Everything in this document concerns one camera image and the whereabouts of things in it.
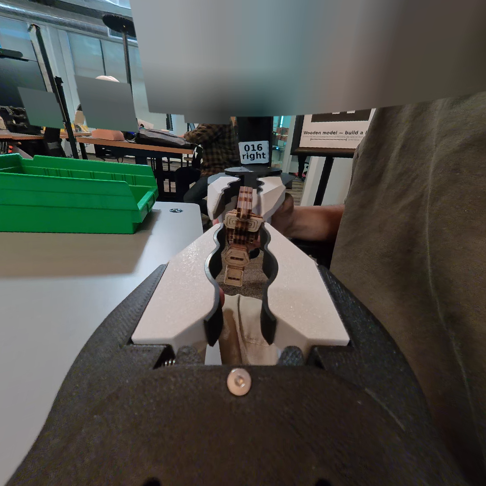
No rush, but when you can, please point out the framed marker sign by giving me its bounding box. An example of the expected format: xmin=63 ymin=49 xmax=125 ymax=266
xmin=290 ymin=108 xmax=376 ymax=156

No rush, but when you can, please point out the green plastic bin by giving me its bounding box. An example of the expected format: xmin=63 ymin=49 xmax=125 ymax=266
xmin=0 ymin=154 xmax=159 ymax=234

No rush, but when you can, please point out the wooden model assembly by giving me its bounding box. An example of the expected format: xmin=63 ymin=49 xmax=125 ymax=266
xmin=222 ymin=185 xmax=264 ymax=287

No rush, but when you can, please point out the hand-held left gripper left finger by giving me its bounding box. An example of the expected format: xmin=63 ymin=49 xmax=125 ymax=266
xmin=131 ymin=222 xmax=225 ymax=348

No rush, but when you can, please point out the grey desk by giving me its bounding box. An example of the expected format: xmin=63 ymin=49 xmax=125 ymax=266
xmin=0 ymin=201 xmax=206 ymax=475

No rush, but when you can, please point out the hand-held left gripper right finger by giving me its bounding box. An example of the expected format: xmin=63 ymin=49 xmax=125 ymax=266
xmin=260 ymin=222 xmax=351 ymax=350

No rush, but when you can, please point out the black disc on pole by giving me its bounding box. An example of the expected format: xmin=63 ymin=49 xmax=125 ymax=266
xmin=102 ymin=13 xmax=136 ymax=90

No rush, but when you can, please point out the black bag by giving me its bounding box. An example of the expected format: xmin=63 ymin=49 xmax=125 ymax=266
xmin=135 ymin=128 xmax=194 ymax=149

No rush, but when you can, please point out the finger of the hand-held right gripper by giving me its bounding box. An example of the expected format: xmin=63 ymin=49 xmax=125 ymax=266
xmin=251 ymin=176 xmax=286 ymax=225
xmin=207 ymin=176 xmax=245 ymax=228

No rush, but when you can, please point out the person's right forearm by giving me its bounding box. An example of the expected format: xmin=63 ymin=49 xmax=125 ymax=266
xmin=292 ymin=205 xmax=344 ymax=242

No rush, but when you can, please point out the wooden-topped background table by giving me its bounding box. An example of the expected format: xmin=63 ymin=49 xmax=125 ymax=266
xmin=0 ymin=131 xmax=195 ymax=173

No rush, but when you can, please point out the person's right hand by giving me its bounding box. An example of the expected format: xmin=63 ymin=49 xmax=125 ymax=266
xmin=271 ymin=193 xmax=301 ymax=240

